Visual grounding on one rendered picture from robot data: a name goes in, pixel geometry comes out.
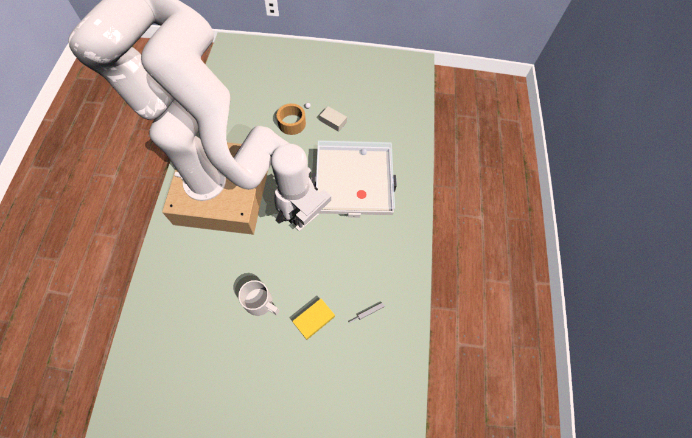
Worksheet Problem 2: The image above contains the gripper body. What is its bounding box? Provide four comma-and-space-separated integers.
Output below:
274, 178, 314, 220

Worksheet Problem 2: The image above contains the white mug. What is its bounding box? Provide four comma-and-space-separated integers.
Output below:
239, 280, 280, 316

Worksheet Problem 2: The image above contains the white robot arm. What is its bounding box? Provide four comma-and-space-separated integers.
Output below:
68, 0, 332, 226

